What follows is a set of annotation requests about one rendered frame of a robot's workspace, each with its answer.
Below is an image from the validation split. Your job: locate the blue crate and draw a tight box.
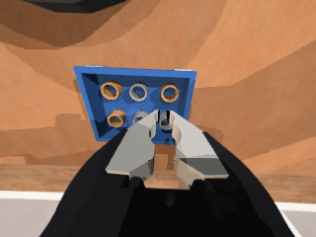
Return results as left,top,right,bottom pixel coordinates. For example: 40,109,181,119
73,65,197,145

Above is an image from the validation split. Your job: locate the bronze bushing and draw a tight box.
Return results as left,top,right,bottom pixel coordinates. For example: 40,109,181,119
161,82,179,103
108,110,126,127
101,80,122,100

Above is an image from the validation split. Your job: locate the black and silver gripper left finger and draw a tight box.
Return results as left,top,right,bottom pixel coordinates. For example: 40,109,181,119
39,110,160,237

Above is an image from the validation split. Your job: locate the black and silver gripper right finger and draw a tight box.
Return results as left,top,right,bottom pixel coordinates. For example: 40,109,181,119
167,110,295,237

